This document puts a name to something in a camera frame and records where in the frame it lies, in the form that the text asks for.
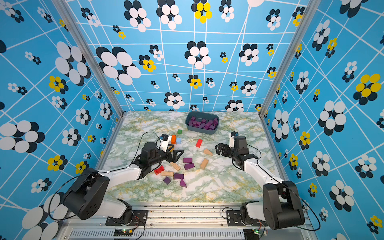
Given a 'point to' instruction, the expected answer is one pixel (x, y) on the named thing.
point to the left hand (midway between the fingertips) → (180, 147)
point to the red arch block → (159, 170)
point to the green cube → (179, 131)
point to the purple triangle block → (182, 183)
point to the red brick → (198, 145)
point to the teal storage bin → (202, 123)
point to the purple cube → (167, 180)
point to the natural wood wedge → (207, 151)
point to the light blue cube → (179, 140)
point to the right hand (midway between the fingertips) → (224, 147)
